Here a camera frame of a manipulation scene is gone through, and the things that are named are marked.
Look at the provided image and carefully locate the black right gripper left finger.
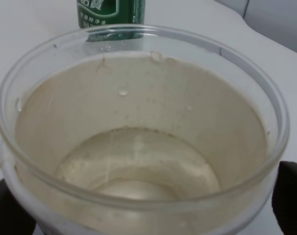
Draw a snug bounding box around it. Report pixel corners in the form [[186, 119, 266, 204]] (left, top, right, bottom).
[[0, 179, 36, 235]]

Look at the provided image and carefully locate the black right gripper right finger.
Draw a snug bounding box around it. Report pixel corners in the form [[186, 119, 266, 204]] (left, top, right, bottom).
[[272, 161, 297, 235]]

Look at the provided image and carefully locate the glass cup with blue sleeve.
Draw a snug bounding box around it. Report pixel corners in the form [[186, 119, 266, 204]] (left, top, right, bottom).
[[0, 24, 290, 235]]

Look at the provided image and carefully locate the clear green-label water bottle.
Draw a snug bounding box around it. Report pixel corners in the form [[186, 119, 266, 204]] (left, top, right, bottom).
[[77, 0, 146, 50]]

